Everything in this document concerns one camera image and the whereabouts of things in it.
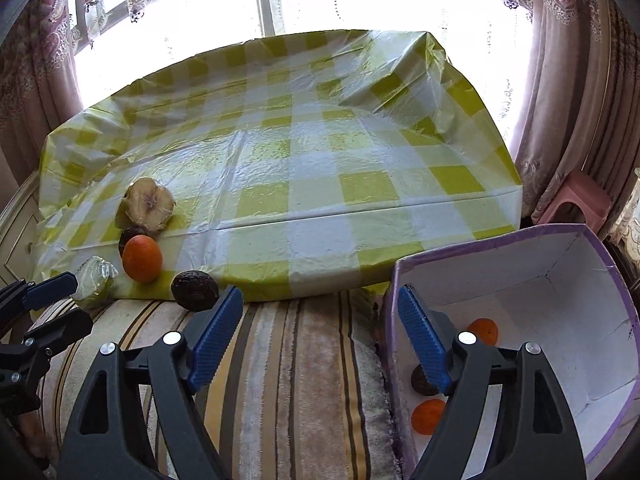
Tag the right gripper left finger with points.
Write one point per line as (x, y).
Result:
(108, 436)

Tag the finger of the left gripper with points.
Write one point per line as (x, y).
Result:
(52, 337)
(24, 296)

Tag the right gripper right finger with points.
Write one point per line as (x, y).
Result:
(505, 414)

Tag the green vegetable piece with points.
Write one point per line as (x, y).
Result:
(95, 280)

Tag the small tangerine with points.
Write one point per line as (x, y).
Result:
(426, 416)

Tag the orange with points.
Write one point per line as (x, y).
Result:
(486, 330)
(142, 259)

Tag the black fruit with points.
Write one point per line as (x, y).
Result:
(127, 234)
(420, 383)
(194, 290)

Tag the cut brown fruit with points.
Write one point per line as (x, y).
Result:
(145, 204)

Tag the white carved cabinet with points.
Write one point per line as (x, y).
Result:
(19, 221)

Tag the black fruit on table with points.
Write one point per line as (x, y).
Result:
(127, 234)

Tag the orange beside black fruit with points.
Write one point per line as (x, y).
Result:
(142, 259)

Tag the purple white cardboard box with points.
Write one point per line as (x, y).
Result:
(555, 285)

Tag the striped sofa cushion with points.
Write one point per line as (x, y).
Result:
(299, 393)

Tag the pink plastic stool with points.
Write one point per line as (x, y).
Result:
(583, 192)

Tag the green checkered plastic tablecloth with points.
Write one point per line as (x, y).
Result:
(299, 165)

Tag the pink floral curtain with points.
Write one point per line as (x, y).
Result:
(581, 108)

